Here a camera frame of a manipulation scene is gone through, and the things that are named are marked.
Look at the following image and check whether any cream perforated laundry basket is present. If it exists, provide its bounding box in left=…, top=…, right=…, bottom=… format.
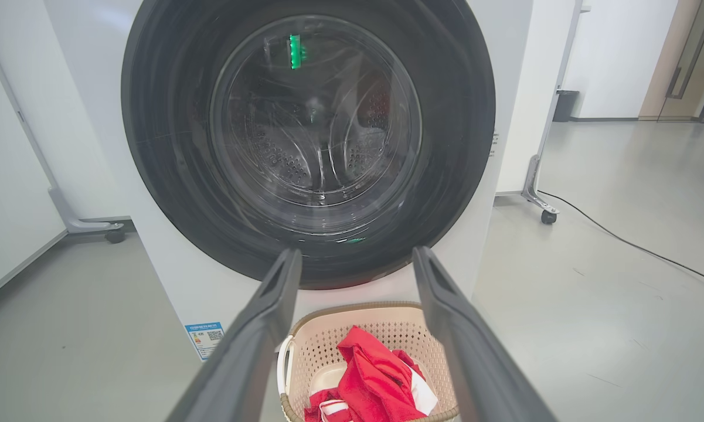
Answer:
left=277, top=301, right=461, bottom=422

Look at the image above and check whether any red and white garment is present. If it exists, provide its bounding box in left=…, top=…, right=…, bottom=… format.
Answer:
left=303, top=326, right=440, bottom=422

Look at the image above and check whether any blue energy label sticker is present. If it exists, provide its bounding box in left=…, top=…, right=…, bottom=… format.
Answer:
left=184, top=321, right=226, bottom=362

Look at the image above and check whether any round black glass washer door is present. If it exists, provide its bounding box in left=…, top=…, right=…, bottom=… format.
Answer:
left=121, top=0, right=497, bottom=291

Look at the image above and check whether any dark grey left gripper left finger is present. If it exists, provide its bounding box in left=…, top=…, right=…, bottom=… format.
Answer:
left=165, top=248, right=303, bottom=422

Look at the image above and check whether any black floor cable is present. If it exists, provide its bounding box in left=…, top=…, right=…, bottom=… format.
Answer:
left=538, top=190, right=704, bottom=290

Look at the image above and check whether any glass door with handle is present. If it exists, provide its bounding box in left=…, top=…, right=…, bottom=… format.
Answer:
left=639, top=0, right=704, bottom=124

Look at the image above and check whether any white partition with grey foot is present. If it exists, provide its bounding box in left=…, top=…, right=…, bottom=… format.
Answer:
left=0, top=15, right=127, bottom=307

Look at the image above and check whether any white washing machine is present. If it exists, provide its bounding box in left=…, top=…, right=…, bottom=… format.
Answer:
left=43, top=0, right=535, bottom=362

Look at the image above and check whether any dark grey trash bin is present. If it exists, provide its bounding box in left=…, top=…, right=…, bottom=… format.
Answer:
left=552, top=90, right=580, bottom=123

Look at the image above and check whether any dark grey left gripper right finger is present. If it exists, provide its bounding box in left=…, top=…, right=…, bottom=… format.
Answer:
left=411, top=246, right=559, bottom=422

